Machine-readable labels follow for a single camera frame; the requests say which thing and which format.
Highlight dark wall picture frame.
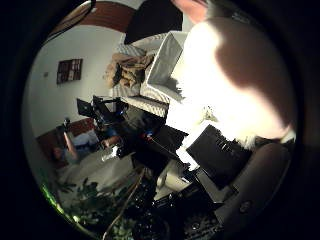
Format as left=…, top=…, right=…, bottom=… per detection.
left=56, top=58, right=84, bottom=85

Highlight seated person in light shirt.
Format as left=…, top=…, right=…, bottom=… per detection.
left=52, top=126, right=83, bottom=165

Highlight white plush toy pink ears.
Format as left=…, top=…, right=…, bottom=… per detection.
left=166, top=0, right=298, bottom=151

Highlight green leafy plant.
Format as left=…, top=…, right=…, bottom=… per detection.
left=41, top=176, right=143, bottom=240

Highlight white fabric container box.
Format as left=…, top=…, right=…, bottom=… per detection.
left=139, top=30, right=188, bottom=105

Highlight black open laptop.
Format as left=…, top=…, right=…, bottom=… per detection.
left=76, top=97, right=95, bottom=118

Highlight patterned fabric sofa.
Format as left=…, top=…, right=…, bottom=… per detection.
left=109, top=33, right=169, bottom=118

